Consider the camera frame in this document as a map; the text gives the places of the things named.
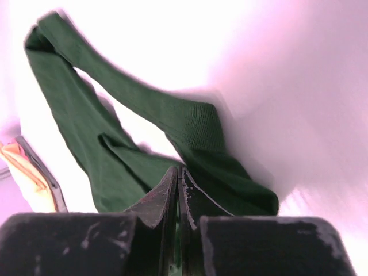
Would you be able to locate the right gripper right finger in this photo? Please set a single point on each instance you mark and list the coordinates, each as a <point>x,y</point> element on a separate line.
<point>193,204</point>

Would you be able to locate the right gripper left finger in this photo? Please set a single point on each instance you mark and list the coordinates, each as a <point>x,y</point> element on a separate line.
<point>153,244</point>

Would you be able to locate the folded beige t shirt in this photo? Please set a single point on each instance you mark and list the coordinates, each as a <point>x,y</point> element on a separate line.
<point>34,188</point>

